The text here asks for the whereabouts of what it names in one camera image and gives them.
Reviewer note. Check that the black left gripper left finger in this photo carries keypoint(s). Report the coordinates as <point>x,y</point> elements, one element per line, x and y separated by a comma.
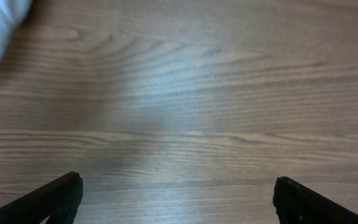
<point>56,202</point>

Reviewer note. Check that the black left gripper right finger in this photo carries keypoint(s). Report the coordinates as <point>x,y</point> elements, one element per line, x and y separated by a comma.
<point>297,204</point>

